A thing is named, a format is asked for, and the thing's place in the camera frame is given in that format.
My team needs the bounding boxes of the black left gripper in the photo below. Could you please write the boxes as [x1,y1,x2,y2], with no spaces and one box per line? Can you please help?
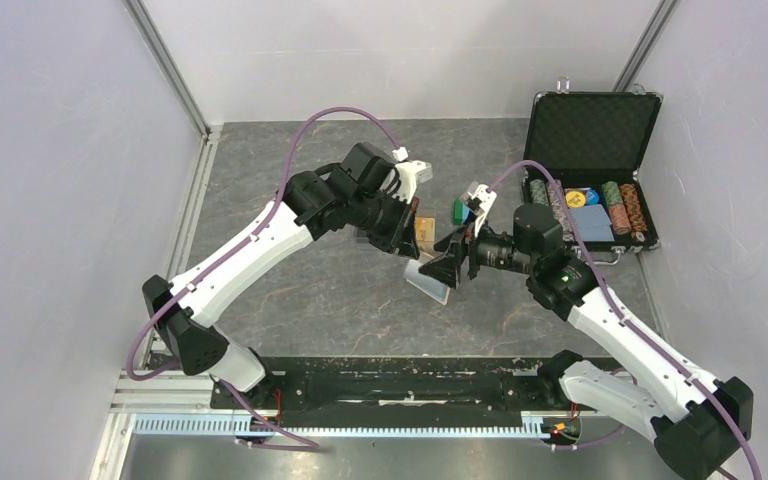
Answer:
[349,190,420,261]

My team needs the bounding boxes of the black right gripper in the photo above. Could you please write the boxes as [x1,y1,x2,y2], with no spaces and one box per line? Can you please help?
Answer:
[419,209,537,288]

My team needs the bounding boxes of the cream leather card holder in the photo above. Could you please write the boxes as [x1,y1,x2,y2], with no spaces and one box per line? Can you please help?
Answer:
[403,259,451,305]

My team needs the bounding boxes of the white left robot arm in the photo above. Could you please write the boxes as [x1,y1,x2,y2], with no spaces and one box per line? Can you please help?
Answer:
[142,142,432,408]

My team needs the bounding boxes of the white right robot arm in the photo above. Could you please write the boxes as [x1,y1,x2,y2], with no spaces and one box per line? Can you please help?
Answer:
[419,204,761,479]

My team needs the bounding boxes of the clear acrylic card stand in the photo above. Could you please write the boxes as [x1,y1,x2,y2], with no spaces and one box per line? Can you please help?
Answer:
[353,215,436,257]

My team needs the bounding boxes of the blue playing card deck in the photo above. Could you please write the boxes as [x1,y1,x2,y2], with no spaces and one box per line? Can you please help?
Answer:
[570,204,615,243]

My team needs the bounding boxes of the green blue grey block stack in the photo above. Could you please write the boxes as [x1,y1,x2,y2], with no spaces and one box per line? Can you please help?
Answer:
[452,197,480,226]

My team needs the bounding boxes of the yellow dealer chip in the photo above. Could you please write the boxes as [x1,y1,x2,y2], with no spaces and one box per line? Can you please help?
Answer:
[564,190,587,208]

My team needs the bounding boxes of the black poker chip case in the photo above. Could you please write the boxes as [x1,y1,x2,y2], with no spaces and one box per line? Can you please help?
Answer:
[524,91,663,253]

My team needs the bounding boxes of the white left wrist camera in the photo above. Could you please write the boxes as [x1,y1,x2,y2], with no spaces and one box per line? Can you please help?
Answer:
[391,147,433,203]

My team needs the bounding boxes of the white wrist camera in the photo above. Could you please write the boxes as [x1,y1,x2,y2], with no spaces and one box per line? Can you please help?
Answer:
[459,181,497,236]
[391,147,433,203]

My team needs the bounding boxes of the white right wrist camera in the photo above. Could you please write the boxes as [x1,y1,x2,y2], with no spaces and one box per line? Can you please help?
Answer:
[459,181,497,236]

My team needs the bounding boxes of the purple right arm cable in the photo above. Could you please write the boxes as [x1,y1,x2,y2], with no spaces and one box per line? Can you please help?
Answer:
[486,159,764,480]

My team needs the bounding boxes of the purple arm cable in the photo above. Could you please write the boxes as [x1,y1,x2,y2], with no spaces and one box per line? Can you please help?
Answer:
[125,106,404,382]
[486,159,764,480]

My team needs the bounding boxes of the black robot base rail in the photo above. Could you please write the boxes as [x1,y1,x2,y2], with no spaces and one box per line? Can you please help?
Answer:
[242,356,571,429]

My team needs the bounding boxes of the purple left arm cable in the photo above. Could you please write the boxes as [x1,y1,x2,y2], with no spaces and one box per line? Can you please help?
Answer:
[125,106,404,382]

